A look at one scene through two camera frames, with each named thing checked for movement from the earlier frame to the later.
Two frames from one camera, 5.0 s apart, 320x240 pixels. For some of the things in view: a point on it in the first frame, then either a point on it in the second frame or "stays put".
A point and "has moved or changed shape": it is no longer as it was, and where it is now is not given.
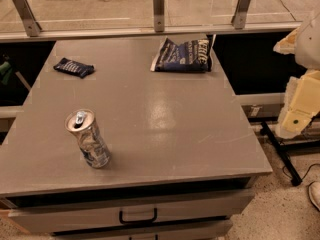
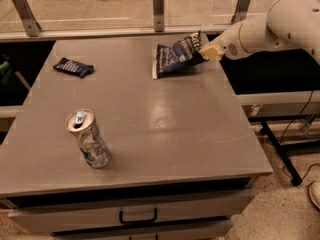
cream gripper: [309, 43] to [228, 44]
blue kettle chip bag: [191, 56] has moved or changed shape
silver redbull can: [93, 146] stays put
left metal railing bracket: [32, 27] stays put
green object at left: [6, 70] stays put
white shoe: [314, 191] stays put
